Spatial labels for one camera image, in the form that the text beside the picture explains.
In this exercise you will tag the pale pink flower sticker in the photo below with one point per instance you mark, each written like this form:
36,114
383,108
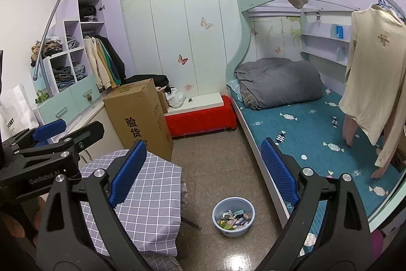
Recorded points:
189,87

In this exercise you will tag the grey duvet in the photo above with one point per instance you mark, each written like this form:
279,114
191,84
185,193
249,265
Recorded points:
279,83

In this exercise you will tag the small blue box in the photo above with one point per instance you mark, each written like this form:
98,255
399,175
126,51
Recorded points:
339,32

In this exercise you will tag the metal table leg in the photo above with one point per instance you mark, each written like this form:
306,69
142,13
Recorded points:
192,223

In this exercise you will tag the blue plastic basin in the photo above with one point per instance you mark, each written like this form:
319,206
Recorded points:
233,202

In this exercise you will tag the cream hanging jacket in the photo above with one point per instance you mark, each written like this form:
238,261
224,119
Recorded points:
92,64

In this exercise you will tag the folded jeans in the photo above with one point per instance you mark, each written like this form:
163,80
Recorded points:
80,71

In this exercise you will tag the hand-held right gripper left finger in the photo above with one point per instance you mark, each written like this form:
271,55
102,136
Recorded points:
127,172

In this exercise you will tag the yellow white plastic bag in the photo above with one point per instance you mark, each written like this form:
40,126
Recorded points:
225,225

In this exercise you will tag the black clothes heap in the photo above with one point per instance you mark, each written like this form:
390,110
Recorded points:
149,80

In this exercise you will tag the small green ornament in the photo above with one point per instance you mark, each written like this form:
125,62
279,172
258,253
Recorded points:
42,97

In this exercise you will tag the large cardboard box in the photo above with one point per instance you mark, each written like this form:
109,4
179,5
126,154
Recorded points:
139,112

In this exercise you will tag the green hanging garment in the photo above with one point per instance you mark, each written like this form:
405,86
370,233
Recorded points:
112,67

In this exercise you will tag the white paper bag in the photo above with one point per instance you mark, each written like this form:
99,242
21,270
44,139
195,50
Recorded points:
19,106

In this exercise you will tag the small cardboard box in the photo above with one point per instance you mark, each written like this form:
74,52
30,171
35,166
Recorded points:
163,101

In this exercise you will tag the beige bundled cloth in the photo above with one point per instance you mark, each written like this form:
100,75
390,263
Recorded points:
298,0

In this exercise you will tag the blue white tube wrapper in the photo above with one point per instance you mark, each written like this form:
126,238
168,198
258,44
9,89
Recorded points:
243,221

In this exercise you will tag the cream low cabinet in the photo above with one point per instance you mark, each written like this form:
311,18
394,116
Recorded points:
98,114

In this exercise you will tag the black folded clothes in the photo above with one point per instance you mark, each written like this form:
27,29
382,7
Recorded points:
88,13

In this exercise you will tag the grey arched bookend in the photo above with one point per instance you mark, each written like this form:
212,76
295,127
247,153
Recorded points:
341,54

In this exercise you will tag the table with purple checkered cloth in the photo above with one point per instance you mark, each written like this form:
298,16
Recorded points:
152,194

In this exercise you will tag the black hanging coat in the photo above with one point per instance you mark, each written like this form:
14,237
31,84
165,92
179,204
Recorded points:
117,58

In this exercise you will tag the white cardboard packaging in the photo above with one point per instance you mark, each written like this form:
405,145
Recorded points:
230,214

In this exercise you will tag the pink butterfly sticker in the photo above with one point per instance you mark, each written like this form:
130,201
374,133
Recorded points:
183,59

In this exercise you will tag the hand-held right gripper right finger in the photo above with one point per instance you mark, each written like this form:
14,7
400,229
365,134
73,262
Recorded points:
279,172

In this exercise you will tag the grey metal handrail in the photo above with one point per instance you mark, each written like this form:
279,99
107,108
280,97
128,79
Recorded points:
52,13

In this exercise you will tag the tan butterfly sticker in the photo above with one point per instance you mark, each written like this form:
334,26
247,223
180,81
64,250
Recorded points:
206,23

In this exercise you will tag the red bench with white top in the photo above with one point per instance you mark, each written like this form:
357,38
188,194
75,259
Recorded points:
203,121

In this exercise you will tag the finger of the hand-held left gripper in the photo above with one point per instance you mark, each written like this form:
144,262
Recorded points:
88,133
47,129

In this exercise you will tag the teal fish print bedsheet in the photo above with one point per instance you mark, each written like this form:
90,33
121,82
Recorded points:
301,137

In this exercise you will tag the dark folded clothes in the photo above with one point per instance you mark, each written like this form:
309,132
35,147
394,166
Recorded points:
63,74

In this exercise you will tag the person's left hand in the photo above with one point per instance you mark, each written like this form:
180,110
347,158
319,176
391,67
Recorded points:
39,210

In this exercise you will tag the blue plaid pillow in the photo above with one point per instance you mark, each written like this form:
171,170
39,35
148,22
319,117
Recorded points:
234,88

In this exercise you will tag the cream long sleeve shirt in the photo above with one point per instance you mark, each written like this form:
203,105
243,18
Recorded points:
374,74

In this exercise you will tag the lilac stair cabinet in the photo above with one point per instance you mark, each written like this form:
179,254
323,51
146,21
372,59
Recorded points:
111,20

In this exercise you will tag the pale folded clothes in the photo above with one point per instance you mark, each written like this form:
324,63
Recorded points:
73,43

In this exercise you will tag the heap of brown clothes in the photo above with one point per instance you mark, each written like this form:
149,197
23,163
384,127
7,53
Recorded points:
46,52

